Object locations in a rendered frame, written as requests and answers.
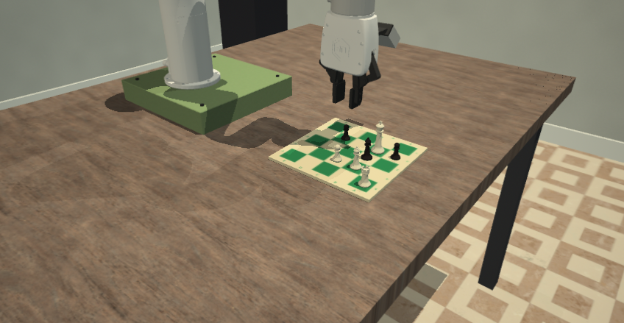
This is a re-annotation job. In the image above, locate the white pawn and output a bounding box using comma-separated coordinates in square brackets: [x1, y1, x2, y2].
[332, 144, 342, 163]

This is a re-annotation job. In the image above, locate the green and cream chessboard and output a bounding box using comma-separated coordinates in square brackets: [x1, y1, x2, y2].
[269, 118, 428, 202]

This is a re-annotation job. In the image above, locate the white chess rook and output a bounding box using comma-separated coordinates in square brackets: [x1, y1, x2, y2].
[358, 166, 371, 188]

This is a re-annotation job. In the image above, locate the white chess king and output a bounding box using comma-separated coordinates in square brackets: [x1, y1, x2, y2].
[371, 121, 385, 155]

